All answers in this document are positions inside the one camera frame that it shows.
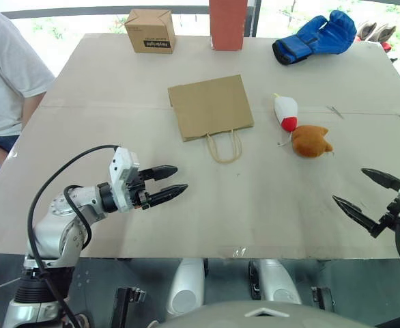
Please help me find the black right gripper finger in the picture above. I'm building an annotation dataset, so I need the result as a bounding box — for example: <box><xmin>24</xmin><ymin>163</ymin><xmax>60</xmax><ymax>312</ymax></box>
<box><xmin>332</xmin><ymin>195</ymin><xmax>379</xmax><ymax>236</ymax></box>
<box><xmin>360</xmin><ymin>167</ymin><xmax>400</xmax><ymax>193</ymax></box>

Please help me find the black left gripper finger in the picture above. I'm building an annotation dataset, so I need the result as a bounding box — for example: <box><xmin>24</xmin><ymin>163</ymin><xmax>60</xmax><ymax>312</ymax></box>
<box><xmin>152</xmin><ymin>165</ymin><xmax>179</xmax><ymax>182</ymax></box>
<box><xmin>148</xmin><ymin>184</ymin><xmax>189</xmax><ymax>207</ymax></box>

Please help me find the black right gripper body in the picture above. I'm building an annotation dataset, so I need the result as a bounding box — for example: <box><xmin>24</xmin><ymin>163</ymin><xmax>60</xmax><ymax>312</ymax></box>
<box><xmin>368</xmin><ymin>199</ymin><xmax>400</xmax><ymax>240</ymax></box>

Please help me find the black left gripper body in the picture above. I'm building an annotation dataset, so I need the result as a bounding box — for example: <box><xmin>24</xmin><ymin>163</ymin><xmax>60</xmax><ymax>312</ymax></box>
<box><xmin>127</xmin><ymin>167</ymin><xmax>156</xmax><ymax>210</ymax></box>

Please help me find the orange plush toy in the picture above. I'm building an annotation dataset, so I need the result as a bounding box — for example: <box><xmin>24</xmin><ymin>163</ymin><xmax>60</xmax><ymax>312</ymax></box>
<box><xmin>290</xmin><ymin>124</ymin><xmax>334</xmax><ymax>159</ymax></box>

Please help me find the silver robot left leg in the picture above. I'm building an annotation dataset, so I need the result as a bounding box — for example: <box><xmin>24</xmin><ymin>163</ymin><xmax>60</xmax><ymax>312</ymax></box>
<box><xmin>166</xmin><ymin>258</ymin><xmax>207</xmax><ymax>317</ymax></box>

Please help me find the silver robot leg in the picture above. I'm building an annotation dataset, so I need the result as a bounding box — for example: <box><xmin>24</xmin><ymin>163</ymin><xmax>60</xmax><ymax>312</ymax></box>
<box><xmin>166</xmin><ymin>258</ymin><xmax>207</xmax><ymax>317</ymax></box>
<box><xmin>248</xmin><ymin>258</ymin><xmax>302</xmax><ymax>305</ymax></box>

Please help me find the silver robot right leg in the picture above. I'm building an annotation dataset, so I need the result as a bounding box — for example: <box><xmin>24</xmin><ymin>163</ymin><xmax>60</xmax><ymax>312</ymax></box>
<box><xmin>248</xmin><ymin>258</ymin><xmax>302</xmax><ymax>305</ymax></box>

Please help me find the white and red plush toy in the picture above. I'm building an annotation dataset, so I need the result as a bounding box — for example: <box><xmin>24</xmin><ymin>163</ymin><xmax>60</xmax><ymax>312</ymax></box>
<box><xmin>272</xmin><ymin>92</ymin><xmax>300</xmax><ymax>133</ymax></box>

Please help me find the grey robot torso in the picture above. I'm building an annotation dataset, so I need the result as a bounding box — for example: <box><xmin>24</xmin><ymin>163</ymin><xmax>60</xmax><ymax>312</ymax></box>
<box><xmin>157</xmin><ymin>299</ymin><xmax>375</xmax><ymax>328</ymax></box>

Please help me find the small cardboard box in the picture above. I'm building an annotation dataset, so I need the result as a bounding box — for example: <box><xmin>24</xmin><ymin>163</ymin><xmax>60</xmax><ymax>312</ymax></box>
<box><xmin>124</xmin><ymin>8</ymin><xmax>177</xmax><ymax>55</ymax></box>

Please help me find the blue boxing glove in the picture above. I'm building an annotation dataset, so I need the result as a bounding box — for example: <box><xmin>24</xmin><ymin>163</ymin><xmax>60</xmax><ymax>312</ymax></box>
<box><xmin>272</xmin><ymin>10</ymin><xmax>358</xmax><ymax>66</ymax></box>

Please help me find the tall red-brown box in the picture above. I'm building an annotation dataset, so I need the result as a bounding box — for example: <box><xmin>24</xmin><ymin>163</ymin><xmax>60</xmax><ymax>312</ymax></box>
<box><xmin>208</xmin><ymin>0</ymin><xmax>247</xmax><ymax>52</ymax></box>

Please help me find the person in white t-shirt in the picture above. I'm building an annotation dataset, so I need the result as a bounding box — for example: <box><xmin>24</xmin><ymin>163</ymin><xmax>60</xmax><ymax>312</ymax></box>
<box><xmin>0</xmin><ymin>0</ymin><xmax>56</xmax><ymax>200</ymax></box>

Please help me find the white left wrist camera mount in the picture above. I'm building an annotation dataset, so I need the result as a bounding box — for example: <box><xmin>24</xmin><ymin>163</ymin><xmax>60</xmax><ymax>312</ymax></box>
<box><xmin>109</xmin><ymin>146</ymin><xmax>141</xmax><ymax>213</ymax></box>

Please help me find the short black left arm cable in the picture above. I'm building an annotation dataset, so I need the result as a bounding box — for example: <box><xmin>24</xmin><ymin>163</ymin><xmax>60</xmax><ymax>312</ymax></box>
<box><xmin>64</xmin><ymin>185</ymin><xmax>93</xmax><ymax>251</ymax></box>

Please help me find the brown paper bag with handles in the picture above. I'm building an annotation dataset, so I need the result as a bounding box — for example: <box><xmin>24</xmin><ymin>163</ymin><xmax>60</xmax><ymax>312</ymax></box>
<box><xmin>167</xmin><ymin>74</ymin><xmax>255</xmax><ymax>164</ymax></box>

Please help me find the black right hip bracket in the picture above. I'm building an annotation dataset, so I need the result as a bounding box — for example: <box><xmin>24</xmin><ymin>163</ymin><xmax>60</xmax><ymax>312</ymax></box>
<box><xmin>310</xmin><ymin>286</ymin><xmax>334</xmax><ymax>312</ymax></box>

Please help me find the black hip bracket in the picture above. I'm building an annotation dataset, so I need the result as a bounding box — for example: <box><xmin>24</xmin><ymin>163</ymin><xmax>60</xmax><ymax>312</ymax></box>
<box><xmin>310</xmin><ymin>286</ymin><xmax>334</xmax><ymax>312</ymax></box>
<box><xmin>113</xmin><ymin>286</ymin><xmax>147</xmax><ymax>328</ymax></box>

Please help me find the black left hip bracket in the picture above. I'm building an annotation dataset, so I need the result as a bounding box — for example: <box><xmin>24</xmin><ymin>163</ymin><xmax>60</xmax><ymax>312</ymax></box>
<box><xmin>113</xmin><ymin>286</ymin><xmax>147</xmax><ymax>328</ymax></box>

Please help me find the grey window rail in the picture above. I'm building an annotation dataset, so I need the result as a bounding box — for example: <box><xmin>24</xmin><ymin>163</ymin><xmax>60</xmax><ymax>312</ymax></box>
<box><xmin>1</xmin><ymin>5</ymin><xmax>211</xmax><ymax>21</ymax></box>

